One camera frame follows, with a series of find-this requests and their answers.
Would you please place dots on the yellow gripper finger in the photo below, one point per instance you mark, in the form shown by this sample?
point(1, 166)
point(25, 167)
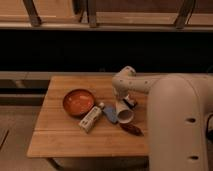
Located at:
point(129, 102)

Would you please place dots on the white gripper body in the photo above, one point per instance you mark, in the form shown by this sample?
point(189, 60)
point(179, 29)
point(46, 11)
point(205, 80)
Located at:
point(121, 94)

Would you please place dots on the blue eraser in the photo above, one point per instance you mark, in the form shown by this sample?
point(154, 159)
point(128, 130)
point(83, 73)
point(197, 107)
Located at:
point(110, 113)

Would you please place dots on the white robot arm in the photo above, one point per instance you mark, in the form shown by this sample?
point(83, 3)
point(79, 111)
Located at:
point(177, 108)

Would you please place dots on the white cup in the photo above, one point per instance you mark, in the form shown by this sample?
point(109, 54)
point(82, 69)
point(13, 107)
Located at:
point(123, 113)

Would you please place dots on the dark red chili pepper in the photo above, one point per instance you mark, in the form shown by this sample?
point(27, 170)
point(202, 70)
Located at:
point(130, 128)

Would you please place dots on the white bottle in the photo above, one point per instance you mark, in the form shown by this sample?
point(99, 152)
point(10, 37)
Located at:
point(91, 117)

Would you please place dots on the orange bowl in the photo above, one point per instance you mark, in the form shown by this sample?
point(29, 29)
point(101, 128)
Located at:
point(78, 102)

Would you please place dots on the wooden table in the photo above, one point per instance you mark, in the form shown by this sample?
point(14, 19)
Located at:
point(58, 135)

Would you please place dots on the dark chair leg middle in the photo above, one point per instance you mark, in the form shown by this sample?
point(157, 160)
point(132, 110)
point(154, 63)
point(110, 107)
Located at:
point(91, 13)

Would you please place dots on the dark chair leg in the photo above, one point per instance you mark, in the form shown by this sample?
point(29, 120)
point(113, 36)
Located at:
point(184, 13)
point(91, 13)
point(34, 18)

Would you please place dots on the dark chair leg right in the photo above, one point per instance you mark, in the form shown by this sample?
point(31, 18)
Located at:
point(184, 13)

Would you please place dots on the dark chair leg left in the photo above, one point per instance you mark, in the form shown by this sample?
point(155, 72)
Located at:
point(34, 18)

